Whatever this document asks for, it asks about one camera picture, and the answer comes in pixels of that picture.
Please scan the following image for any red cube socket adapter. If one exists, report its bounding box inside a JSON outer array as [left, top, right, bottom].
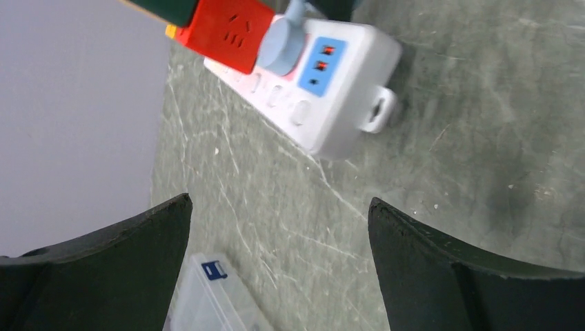
[[165, 0, 275, 74]]

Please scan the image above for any green cube socket adapter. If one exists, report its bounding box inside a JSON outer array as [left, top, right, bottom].
[[123, 0, 199, 27]]

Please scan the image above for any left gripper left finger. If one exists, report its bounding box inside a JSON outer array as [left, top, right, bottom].
[[1, 193, 192, 330]]

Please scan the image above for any white power strip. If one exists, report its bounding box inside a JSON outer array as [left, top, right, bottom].
[[204, 19, 402, 161]]

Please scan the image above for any clear plastic screw box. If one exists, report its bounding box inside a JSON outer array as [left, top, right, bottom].
[[163, 253, 274, 330]]

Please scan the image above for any light blue plug and cable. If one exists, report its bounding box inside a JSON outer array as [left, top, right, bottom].
[[257, 0, 308, 78]]

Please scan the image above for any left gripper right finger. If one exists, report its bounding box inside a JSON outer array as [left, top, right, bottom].
[[368, 197, 584, 330]]

